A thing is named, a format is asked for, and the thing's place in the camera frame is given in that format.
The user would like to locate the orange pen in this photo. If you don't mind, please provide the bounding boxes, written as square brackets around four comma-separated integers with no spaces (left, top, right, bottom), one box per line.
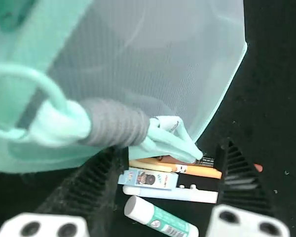
[138,155,223,179]

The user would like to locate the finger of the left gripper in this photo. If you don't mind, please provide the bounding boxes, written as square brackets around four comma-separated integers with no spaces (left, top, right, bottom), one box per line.
[77,98,151,149]

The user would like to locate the white correction pen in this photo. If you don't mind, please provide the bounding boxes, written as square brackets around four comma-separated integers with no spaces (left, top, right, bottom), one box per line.
[122,184,219,204]

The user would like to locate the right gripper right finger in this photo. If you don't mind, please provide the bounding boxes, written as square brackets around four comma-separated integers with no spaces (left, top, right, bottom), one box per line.
[204,137,291,237]

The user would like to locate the beige eraser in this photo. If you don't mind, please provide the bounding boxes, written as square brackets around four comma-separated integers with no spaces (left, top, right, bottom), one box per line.
[129,158,174,173]

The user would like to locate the small blue cartoon-print box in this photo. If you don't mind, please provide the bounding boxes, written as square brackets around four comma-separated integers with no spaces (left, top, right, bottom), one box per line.
[117,167,180,192]

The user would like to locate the mint green mesh pouch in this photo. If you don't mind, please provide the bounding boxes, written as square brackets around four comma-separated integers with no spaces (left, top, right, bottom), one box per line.
[0,0,249,174]

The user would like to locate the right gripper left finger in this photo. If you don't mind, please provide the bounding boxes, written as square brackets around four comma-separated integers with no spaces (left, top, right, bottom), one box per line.
[0,146,129,237]

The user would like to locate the white green-label glue stick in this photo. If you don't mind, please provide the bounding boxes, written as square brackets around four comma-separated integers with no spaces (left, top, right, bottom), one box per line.
[123,195,200,237]

